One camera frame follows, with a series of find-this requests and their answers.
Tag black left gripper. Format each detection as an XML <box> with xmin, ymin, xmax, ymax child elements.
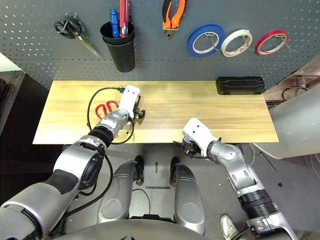
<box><xmin>134</xmin><ymin>104</ymin><xmax>147</xmax><ymax>126</ymax></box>

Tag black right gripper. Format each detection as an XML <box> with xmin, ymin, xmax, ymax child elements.
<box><xmin>173</xmin><ymin>139</ymin><xmax>204</xmax><ymax>159</ymax></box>

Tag orange black pliers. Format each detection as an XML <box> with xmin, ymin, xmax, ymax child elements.
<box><xmin>161</xmin><ymin>0</ymin><xmax>188</xmax><ymax>41</ymax></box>

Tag white tape roll red print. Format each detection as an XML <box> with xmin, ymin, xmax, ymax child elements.
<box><xmin>220</xmin><ymin>29</ymin><xmax>254</xmax><ymax>58</ymax></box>

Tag grey metal pegboard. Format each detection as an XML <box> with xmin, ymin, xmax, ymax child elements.
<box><xmin>0</xmin><ymin>0</ymin><xmax>320</xmax><ymax>90</ymax></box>

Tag silver right robot leg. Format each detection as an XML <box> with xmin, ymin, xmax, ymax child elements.
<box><xmin>169</xmin><ymin>156</ymin><xmax>207</xmax><ymax>236</ymax></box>

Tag silver robot leg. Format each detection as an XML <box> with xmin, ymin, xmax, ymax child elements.
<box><xmin>96</xmin><ymin>155</ymin><xmax>146</xmax><ymax>225</ymax></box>
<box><xmin>169</xmin><ymin>156</ymin><xmax>207</xmax><ymax>236</ymax></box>

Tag black plastic cup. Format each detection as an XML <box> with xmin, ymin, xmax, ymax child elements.
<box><xmin>99</xmin><ymin>21</ymin><xmax>136</xmax><ymax>74</ymax></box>

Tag silver left robot leg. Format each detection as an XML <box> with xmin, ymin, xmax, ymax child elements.
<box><xmin>96</xmin><ymin>155</ymin><xmax>146</xmax><ymax>225</ymax></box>

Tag small black flat case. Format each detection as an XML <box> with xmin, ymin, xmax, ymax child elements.
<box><xmin>215</xmin><ymin>76</ymin><xmax>266</xmax><ymax>96</ymax></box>

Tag blue tape roll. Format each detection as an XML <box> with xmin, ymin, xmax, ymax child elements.
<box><xmin>186</xmin><ymin>23</ymin><xmax>226</xmax><ymax>59</ymax></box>

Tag person's grey shoe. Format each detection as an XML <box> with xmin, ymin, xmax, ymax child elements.
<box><xmin>219</xmin><ymin>214</ymin><xmax>241</xmax><ymax>240</ymax></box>

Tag silver robot torso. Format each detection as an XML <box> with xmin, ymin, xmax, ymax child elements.
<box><xmin>49</xmin><ymin>215</ymin><xmax>209</xmax><ymax>240</ymax></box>

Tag large white appliance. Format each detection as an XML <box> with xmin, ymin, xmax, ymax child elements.
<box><xmin>251</xmin><ymin>81</ymin><xmax>320</xmax><ymax>161</ymax></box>

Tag black storage cabinet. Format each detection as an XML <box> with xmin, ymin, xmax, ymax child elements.
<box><xmin>0</xmin><ymin>71</ymin><xmax>54</xmax><ymax>186</ymax></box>

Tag brown wooden furniture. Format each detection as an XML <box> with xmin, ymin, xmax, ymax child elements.
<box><xmin>263</xmin><ymin>58</ymin><xmax>320</xmax><ymax>104</ymax></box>

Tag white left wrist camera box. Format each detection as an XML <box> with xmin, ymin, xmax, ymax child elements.
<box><xmin>117</xmin><ymin>84</ymin><xmax>141</xmax><ymax>119</ymax></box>

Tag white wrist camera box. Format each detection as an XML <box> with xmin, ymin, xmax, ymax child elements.
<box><xmin>182</xmin><ymin>117</ymin><xmax>220</xmax><ymax>155</ymax></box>
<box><xmin>117</xmin><ymin>84</ymin><xmax>141</xmax><ymax>119</ymax></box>

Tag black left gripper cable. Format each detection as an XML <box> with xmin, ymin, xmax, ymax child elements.
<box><xmin>109</xmin><ymin>119</ymin><xmax>136</xmax><ymax>146</ymax></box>

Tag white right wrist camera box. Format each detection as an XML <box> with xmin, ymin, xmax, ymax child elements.
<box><xmin>182</xmin><ymin>117</ymin><xmax>220</xmax><ymax>155</ymax></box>

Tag red handled scissors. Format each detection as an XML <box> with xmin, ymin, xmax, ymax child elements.
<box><xmin>95</xmin><ymin>100</ymin><xmax>120</xmax><ymax>120</ymax></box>

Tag black left wrist camera cable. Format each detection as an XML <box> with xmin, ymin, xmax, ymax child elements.
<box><xmin>86</xmin><ymin>86</ymin><xmax>126</xmax><ymax>131</ymax></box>

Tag thin black floor cable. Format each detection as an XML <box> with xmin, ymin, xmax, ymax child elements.
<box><xmin>131</xmin><ymin>188</ymin><xmax>152</xmax><ymax>216</ymax></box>

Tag black handled scissors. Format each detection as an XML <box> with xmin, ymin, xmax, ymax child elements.
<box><xmin>52</xmin><ymin>13</ymin><xmax>102</xmax><ymax>59</ymax></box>

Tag blue handled screwdriver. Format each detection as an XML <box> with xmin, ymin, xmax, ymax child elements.
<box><xmin>108</xmin><ymin>8</ymin><xmax>121</xmax><ymax>39</ymax></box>

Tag red clear handled screwdriver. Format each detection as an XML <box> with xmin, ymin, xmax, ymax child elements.
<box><xmin>118</xmin><ymin>0</ymin><xmax>131</xmax><ymax>39</ymax></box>

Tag wire hook of blue tape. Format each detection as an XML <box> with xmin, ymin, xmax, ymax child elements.
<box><xmin>203</xmin><ymin>32</ymin><xmax>220</xmax><ymax>53</ymax></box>

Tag long wire peg hook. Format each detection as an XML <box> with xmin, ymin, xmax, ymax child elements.
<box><xmin>239</xmin><ymin>34</ymin><xmax>253</xmax><ymax>51</ymax></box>

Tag wire hook of red tape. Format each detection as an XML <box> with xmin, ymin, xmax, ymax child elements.
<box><xmin>274</xmin><ymin>34</ymin><xmax>293</xmax><ymax>51</ymax></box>

